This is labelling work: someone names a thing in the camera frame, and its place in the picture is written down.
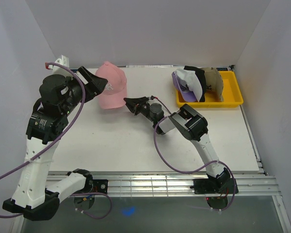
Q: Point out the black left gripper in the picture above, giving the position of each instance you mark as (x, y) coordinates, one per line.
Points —
(95, 85)

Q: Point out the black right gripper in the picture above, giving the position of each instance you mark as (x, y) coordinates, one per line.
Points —
(132, 103)

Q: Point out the pink baseball cap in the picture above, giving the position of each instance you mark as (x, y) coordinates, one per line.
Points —
(116, 89)

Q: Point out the black baseball cap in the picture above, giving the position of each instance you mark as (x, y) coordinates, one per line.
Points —
(200, 75)

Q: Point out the beige baseball cap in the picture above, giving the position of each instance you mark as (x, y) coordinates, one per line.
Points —
(214, 81)

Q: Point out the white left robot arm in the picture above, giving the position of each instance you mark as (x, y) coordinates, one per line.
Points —
(32, 198)

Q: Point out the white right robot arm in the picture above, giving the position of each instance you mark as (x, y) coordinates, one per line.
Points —
(193, 127)

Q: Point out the purple baseball cap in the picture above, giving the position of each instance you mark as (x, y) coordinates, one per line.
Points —
(187, 95)

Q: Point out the white baseball cap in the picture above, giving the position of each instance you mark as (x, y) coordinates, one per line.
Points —
(189, 80)

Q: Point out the yellow plastic bin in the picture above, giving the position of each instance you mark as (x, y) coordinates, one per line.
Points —
(231, 94)

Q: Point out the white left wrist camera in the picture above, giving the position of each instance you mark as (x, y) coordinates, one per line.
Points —
(61, 60)

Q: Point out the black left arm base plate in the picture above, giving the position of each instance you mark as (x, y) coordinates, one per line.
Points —
(100, 186)

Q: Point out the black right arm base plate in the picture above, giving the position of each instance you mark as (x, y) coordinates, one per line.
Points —
(208, 186)

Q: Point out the aluminium mounting rail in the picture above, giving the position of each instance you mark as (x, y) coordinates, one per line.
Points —
(134, 185)

